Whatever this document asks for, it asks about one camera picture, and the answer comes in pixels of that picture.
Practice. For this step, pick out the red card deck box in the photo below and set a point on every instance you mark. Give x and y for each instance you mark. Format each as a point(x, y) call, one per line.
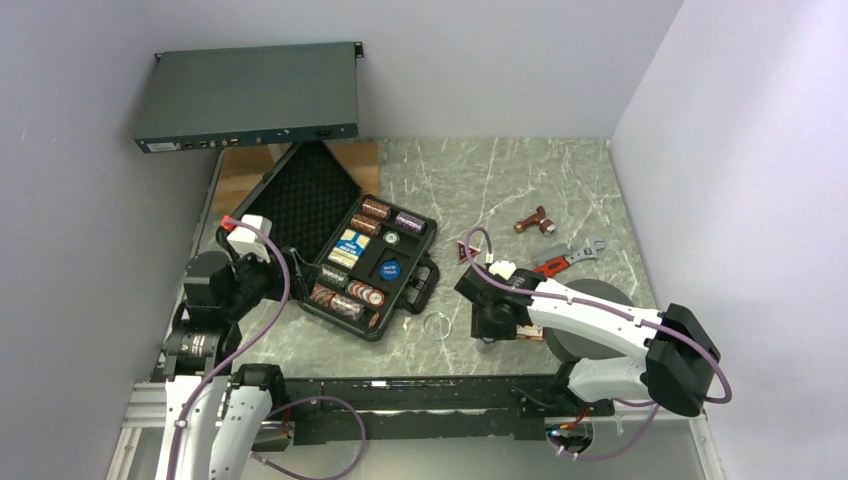
point(531, 332)

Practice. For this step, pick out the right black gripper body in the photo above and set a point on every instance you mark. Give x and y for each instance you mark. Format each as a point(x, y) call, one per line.
point(484, 322)

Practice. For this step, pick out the blue white card deck box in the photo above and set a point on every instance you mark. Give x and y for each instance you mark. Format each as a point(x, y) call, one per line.
point(349, 248)

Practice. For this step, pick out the blue small blind button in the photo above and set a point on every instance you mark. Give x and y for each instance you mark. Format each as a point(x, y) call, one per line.
point(390, 270)

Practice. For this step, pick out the green white single chip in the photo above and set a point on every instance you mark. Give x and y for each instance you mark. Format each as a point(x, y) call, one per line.
point(391, 237)

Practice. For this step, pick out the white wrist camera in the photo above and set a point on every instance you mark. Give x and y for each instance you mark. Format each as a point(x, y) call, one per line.
point(502, 268)
point(245, 241)

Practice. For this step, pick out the red yellow blue chip stack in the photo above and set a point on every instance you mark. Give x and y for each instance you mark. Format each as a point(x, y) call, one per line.
point(322, 295)

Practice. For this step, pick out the red triangular all-in marker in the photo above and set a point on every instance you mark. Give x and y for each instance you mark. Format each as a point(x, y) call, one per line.
point(464, 252)

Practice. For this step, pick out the brown pipe fitting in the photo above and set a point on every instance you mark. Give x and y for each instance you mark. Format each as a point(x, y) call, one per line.
point(538, 219)

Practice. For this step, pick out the purple chip stack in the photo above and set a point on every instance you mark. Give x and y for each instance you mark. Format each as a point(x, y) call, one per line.
point(410, 223)

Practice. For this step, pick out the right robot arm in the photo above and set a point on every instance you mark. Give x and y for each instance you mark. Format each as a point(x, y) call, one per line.
point(663, 356)

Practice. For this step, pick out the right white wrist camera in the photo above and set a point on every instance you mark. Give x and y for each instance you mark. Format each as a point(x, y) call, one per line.
point(502, 268)

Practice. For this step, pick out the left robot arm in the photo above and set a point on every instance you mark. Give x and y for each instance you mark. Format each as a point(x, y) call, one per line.
point(214, 411)

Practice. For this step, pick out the dark grey disc weight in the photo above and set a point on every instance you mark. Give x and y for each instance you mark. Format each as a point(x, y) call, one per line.
point(568, 346)

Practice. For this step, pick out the orange black chip stack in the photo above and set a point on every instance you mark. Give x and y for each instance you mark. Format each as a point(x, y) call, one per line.
point(376, 209)
point(364, 224)

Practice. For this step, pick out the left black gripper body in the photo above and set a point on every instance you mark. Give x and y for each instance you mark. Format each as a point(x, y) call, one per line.
point(294, 282)

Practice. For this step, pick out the wooden board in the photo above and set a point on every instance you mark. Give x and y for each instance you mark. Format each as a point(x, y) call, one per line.
point(242, 169)

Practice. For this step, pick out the dark green rack unit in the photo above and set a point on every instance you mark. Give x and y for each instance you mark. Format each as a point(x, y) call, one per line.
point(247, 96)

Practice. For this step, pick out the orange blue chip stack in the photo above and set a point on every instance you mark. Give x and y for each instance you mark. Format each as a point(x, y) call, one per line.
point(347, 308)

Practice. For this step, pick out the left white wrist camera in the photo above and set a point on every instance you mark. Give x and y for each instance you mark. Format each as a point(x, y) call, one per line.
point(245, 241)

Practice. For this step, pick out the red white loose chips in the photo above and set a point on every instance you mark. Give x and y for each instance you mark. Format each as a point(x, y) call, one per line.
point(367, 293)

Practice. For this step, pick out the black poker chip case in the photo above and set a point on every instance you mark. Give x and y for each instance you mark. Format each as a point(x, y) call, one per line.
point(310, 197)

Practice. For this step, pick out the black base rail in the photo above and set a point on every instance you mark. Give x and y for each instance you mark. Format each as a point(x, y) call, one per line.
point(521, 407)

